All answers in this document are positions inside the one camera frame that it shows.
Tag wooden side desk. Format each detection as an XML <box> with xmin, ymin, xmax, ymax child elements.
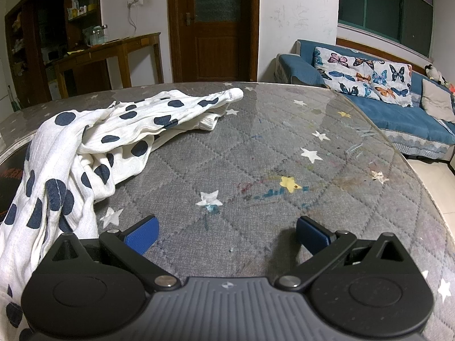
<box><xmin>53</xmin><ymin>33</ymin><xmax>165</xmax><ymax>99</ymax></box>

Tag white polka dot garment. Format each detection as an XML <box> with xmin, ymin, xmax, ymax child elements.
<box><xmin>0</xmin><ymin>87</ymin><xmax>244</xmax><ymax>341</ymax></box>

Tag black and white plush toy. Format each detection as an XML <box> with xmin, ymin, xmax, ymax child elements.
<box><xmin>425</xmin><ymin>65</ymin><xmax>446</xmax><ymax>83</ymax></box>

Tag blue sofa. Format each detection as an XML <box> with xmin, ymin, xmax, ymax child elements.
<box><xmin>275</xmin><ymin>39</ymin><xmax>455</xmax><ymax>160</ymax></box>

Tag brown wooden door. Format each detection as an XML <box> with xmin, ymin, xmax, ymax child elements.
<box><xmin>167</xmin><ymin>0</ymin><xmax>260</xmax><ymax>83</ymax></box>

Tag butterfly print pillow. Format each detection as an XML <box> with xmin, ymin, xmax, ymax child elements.
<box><xmin>314</xmin><ymin>47</ymin><xmax>378</xmax><ymax>99</ymax></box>
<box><xmin>371</xmin><ymin>61</ymin><xmax>414</xmax><ymax>108</ymax></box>

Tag dark wooden shelf cabinet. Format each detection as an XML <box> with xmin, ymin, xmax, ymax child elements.
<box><xmin>4</xmin><ymin>0</ymin><xmax>104</xmax><ymax>104</ymax></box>

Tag grey star quilted tablecloth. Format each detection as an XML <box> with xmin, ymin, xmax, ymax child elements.
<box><xmin>0</xmin><ymin>81</ymin><xmax>455</xmax><ymax>341</ymax></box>

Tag beige pillow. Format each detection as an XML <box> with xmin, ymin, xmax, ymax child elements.
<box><xmin>421</xmin><ymin>78</ymin><xmax>455</xmax><ymax>123</ymax></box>

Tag thin charger cable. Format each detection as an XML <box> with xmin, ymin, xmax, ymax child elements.
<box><xmin>128</xmin><ymin>4</ymin><xmax>138</xmax><ymax>38</ymax></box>

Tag green framed window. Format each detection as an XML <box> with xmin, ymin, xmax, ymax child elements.
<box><xmin>337</xmin><ymin>0</ymin><xmax>436</xmax><ymax>59</ymax></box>

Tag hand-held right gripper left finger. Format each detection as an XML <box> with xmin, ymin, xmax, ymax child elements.
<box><xmin>43</xmin><ymin>215</ymin><xmax>182</xmax><ymax>294</ymax></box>

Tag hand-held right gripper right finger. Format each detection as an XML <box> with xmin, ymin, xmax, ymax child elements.
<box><xmin>275</xmin><ymin>216</ymin><xmax>409</xmax><ymax>292</ymax></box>

